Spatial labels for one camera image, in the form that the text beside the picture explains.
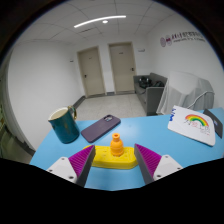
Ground orange charger plug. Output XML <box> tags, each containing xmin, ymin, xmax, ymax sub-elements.
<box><xmin>109</xmin><ymin>132</ymin><xmax>125</xmax><ymax>157</ymax></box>

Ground white rainbow-print mouse pad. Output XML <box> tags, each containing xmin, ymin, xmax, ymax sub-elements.
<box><xmin>167</xmin><ymin>105</ymin><xmax>217</xmax><ymax>147</ymax></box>

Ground white cloth-covered furniture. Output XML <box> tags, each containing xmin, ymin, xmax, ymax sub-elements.
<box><xmin>155</xmin><ymin>70</ymin><xmax>216</xmax><ymax>116</ymax></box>

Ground teal mug with gold handle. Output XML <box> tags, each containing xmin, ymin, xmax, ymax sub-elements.
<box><xmin>47</xmin><ymin>105</ymin><xmax>80</xmax><ymax>145</ymax></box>

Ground grey sofa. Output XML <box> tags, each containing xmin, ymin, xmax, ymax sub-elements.
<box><xmin>133</xmin><ymin>72</ymin><xmax>169</xmax><ymax>117</ymax></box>

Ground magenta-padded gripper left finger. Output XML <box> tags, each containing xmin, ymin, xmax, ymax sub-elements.
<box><xmin>45</xmin><ymin>144</ymin><xmax>97</xmax><ymax>188</ymax></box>

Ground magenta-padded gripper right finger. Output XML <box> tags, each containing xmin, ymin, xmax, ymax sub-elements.
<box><xmin>134</xmin><ymin>143</ymin><xmax>184</xmax><ymax>185</ymax></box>

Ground beige door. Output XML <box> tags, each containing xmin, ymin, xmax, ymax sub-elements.
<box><xmin>76</xmin><ymin>46</ymin><xmax>106</xmax><ymax>98</ymax></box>
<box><xmin>108</xmin><ymin>41</ymin><xmax>137</xmax><ymax>94</ymax></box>

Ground wall sign lettering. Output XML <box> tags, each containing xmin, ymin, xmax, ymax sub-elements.
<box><xmin>159</xmin><ymin>32</ymin><xmax>207</xmax><ymax>48</ymax></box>

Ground black bag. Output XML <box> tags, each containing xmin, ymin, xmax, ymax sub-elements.
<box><xmin>138</xmin><ymin>76</ymin><xmax>165</xmax><ymax>90</ymax></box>

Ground long ceiling light strip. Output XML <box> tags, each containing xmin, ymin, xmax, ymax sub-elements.
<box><xmin>73</xmin><ymin>14</ymin><xmax>127</xmax><ymax>29</ymax></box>

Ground yellow power strip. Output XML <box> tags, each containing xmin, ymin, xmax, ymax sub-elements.
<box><xmin>83</xmin><ymin>143</ymin><xmax>139</xmax><ymax>170</ymax></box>

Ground purple-cased smartphone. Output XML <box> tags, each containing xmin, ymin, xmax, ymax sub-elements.
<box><xmin>80</xmin><ymin>114</ymin><xmax>122</xmax><ymax>144</ymax></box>

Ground dark grey notebook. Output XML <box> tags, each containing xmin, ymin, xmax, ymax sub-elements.
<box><xmin>203</xmin><ymin>108</ymin><xmax>224</xmax><ymax>139</ymax></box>

